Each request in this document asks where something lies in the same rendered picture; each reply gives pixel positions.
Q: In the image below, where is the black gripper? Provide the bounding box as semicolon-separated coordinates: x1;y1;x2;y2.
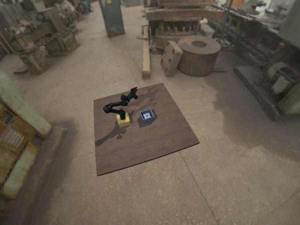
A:
127;86;138;99

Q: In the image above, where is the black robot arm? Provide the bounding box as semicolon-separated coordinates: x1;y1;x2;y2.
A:
103;94;131;120

